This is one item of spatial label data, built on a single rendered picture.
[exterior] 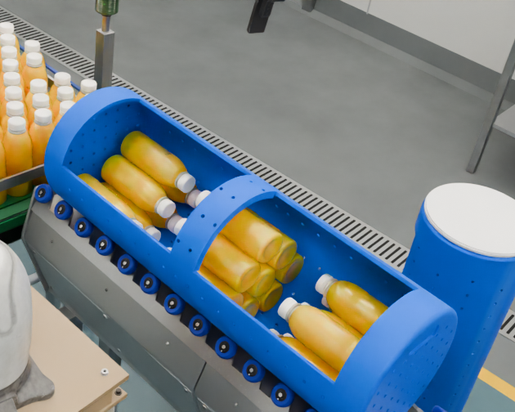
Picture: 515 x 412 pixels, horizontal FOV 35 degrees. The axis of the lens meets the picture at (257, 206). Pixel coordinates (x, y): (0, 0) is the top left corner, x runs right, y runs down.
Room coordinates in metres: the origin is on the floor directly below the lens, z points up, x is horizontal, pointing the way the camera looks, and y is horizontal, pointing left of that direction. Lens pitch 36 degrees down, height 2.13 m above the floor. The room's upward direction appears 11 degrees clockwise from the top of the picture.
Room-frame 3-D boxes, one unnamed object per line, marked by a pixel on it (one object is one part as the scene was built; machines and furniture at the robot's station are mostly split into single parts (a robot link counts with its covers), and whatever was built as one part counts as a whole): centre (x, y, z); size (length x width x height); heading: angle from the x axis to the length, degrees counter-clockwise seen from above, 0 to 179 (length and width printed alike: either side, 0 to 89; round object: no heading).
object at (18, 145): (1.57, 0.57, 0.99); 0.07 x 0.07 x 0.18
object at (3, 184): (1.62, 0.48, 0.96); 0.40 x 0.01 x 0.03; 143
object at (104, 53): (2.09, 0.51, 0.55); 0.04 x 0.04 x 1.10; 53
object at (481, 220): (1.64, -0.53, 1.03); 0.28 x 0.28 x 0.01
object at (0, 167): (1.52, 0.62, 0.99); 0.07 x 0.07 x 0.18
